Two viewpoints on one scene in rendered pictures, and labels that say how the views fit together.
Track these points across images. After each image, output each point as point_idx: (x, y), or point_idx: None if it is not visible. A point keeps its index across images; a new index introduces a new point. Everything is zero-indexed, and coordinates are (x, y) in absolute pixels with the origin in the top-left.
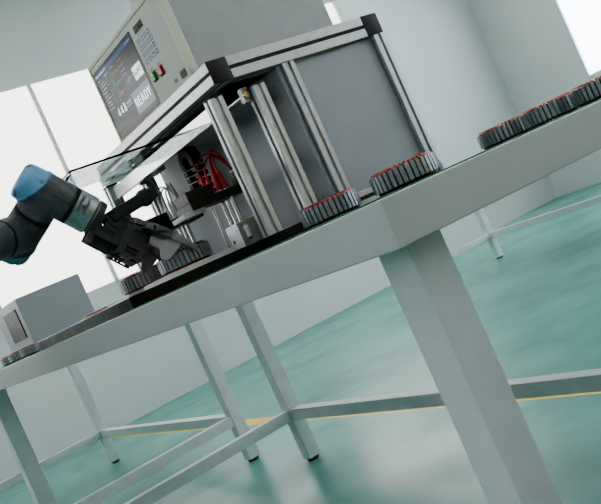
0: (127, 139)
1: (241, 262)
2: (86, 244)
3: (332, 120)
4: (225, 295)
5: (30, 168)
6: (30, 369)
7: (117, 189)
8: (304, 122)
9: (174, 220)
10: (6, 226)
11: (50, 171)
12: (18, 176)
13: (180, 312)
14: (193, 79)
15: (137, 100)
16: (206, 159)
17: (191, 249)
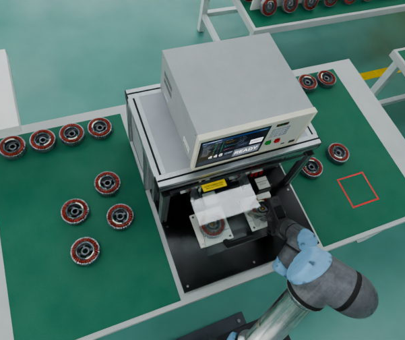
0: (220, 171)
1: None
2: (282, 239)
3: None
4: (389, 227)
5: (316, 236)
6: (188, 303)
7: (178, 192)
8: None
9: (261, 198)
10: None
11: (306, 229)
12: (304, 242)
13: (364, 237)
14: (307, 147)
15: (238, 151)
16: (259, 164)
17: None
